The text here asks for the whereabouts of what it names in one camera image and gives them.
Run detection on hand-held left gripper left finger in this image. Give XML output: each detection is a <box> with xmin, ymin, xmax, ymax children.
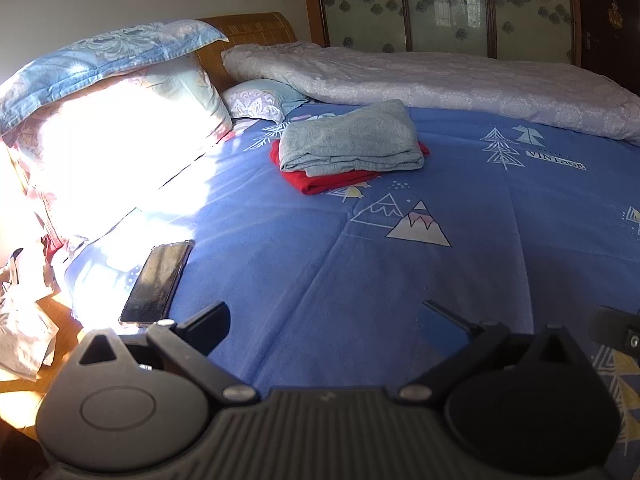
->
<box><xmin>77</xmin><ymin>301</ymin><xmax>262</xmax><ymax>405</ymax></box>

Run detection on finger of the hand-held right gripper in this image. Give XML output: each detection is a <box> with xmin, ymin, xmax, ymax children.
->
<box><xmin>588</xmin><ymin>305</ymin><xmax>640</xmax><ymax>352</ymax></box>

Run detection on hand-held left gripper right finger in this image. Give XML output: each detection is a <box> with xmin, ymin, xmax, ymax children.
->
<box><xmin>395</xmin><ymin>300</ymin><xmax>577</xmax><ymax>404</ymax></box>

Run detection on grey pants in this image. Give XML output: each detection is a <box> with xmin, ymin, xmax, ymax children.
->
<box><xmin>278</xmin><ymin>99</ymin><xmax>426</xmax><ymax>178</ymax></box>

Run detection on smartphone in clear case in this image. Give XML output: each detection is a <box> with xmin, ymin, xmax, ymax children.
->
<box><xmin>119</xmin><ymin>240</ymin><xmax>196</xmax><ymax>327</ymax></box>

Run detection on blue printed bed sheet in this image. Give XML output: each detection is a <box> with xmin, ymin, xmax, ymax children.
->
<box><xmin>64</xmin><ymin>102</ymin><xmax>640</xmax><ymax>463</ymax></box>

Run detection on red folded garment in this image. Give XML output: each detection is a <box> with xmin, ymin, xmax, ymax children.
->
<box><xmin>270</xmin><ymin>139</ymin><xmax>431</xmax><ymax>195</ymax></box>

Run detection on white floral pillow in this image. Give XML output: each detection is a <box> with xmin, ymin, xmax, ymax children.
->
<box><xmin>4</xmin><ymin>54</ymin><xmax>234</xmax><ymax>213</ymax></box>

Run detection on small patterned pillow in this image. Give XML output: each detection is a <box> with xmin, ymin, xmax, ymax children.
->
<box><xmin>221</xmin><ymin>78</ymin><xmax>312</xmax><ymax>122</ymax></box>

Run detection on white patterned quilt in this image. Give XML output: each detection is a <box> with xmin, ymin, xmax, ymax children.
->
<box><xmin>221</xmin><ymin>42</ymin><xmax>640</xmax><ymax>147</ymax></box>

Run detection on blue floral pillow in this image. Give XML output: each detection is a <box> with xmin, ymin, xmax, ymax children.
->
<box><xmin>0</xmin><ymin>19</ymin><xmax>231</xmax><ymax>137</ymax></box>

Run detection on wooden headboard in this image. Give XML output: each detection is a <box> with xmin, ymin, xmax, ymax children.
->
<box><xmin>196</xmin><ymin>12</ymin><xmax>299</xmax><ymax>97</ymax></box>

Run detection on dark wooden cabinet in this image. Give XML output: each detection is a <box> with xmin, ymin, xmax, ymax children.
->
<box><xmin>574</xmin><ymin>0</ymin><xmax>640</xmax><ymax>97</ymax></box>

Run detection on wooden wardrobe with glass doors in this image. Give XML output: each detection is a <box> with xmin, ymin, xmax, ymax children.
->
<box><xmin>299</xmin><ymin>0</ymin><xmax>582</xmax><ymax>63</ymax></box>

